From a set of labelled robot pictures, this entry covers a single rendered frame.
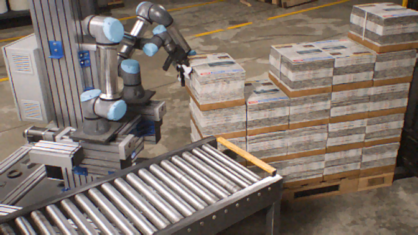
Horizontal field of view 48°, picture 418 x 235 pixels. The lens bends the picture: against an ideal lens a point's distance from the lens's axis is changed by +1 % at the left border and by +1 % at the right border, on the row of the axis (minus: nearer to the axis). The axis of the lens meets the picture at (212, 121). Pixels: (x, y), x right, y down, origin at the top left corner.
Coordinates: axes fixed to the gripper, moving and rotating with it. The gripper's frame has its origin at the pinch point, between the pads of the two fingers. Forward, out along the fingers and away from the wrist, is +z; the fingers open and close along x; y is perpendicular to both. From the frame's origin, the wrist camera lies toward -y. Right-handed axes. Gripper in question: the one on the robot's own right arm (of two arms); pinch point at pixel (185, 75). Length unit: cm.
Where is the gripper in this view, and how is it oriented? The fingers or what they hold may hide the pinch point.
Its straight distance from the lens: 288.2
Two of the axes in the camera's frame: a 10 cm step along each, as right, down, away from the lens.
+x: -2.8, -4.3, 8.6
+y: 8.3, -5.6, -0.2
